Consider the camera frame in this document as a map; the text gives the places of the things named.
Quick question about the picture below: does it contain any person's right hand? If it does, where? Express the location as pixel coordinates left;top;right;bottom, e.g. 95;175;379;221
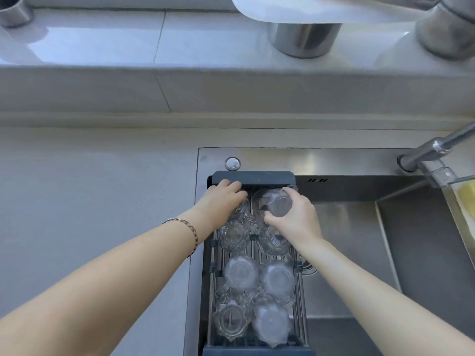
263;187;324;251

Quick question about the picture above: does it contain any person's left hand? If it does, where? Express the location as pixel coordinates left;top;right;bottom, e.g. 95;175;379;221
196;179;249;234

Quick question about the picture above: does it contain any clear faceted drinking glass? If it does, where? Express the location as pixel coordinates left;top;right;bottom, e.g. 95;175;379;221
252;187;294;220

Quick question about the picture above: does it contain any person's right forearm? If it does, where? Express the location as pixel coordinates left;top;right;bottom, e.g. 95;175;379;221
292;233;475;356

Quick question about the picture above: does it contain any person's left forearm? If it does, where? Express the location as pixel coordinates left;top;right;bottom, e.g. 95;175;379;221
0;210;220;356

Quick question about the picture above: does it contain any dark blue sink drying rack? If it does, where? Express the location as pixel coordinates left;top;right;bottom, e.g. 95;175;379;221
202;170;317;356

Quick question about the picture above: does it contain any group of upturned glass cups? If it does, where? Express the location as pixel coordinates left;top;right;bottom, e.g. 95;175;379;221
212;198;297;348

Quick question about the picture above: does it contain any stainless steel sink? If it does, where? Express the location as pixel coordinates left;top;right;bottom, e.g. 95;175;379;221
187;147;475;356

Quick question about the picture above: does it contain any round steel canister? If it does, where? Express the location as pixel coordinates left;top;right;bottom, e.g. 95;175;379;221
269;21;343;59

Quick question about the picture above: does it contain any clear plastic sponge holder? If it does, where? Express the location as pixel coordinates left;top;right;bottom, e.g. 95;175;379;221
419;159;475;234

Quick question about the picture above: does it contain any chrome kitchen faucet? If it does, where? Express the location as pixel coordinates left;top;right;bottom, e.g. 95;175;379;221
397;120;475;173

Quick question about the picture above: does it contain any yellow sponge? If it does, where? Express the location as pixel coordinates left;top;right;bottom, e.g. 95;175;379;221
457;180;475;220

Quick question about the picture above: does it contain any white plate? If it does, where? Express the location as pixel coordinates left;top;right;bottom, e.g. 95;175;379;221
229;0;444;25

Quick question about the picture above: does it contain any large steel pot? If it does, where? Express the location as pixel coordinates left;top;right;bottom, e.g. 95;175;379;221
415;0;475;60

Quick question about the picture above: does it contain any small steel cup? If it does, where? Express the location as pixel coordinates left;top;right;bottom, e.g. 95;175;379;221
0;0;35;28

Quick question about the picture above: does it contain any thin metal chain bracelet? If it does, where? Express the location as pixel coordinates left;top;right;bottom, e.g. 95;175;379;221
162;217;199;258

